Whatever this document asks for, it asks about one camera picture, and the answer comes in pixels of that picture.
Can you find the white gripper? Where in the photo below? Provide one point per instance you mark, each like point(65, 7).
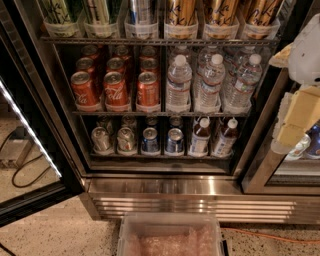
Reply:
point(306, 60)

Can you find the water bottle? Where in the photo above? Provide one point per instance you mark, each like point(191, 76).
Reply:
point(180, 50)
point(178, 84)
point(248, 75)
point(212, 79)

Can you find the right brown tea bottle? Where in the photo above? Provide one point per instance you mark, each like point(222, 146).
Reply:
point(225, 138)

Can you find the brown tea bottle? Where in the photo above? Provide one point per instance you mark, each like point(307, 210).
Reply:
point(225, 138)
point(200, 137)

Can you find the left brown tea bottle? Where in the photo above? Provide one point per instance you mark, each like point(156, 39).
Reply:
point(200, 137)

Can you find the stainless steel fridge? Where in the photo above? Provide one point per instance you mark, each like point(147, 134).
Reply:
point(254, 185)

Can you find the open fridge glass door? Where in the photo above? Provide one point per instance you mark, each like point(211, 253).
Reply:
point(15, 83)

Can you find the second row right cola can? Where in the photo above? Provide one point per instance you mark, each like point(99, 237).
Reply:
point(149, 65)

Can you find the second row cola can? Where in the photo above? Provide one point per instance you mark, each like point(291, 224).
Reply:
point(87, 64)
point(149, 65)
point(116, 64)

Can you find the front right cola can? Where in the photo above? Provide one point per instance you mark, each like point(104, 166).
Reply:
point(148, 94)

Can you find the front middle cola can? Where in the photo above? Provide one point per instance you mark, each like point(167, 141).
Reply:
point(116, 95)

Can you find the silver blue tall can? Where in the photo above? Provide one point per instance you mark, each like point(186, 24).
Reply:
point(142, 20)

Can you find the second row middle cola can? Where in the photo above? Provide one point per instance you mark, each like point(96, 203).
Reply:
point(116, 64)

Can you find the silver can bottom left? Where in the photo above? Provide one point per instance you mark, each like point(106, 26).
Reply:
point(101, 141)

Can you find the green tall can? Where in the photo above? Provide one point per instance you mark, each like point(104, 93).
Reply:
point(101, 17)
point(61, 16)

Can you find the second row left cola can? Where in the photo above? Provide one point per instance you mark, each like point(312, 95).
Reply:
point(87, 64)

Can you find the front left cola can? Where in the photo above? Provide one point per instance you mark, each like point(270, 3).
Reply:
point(84, 89)

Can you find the clear plastic storage bin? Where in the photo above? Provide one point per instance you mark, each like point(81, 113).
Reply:
point(170, 234)

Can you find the green tall can top left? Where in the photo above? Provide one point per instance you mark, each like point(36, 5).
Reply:
point(61, 16)

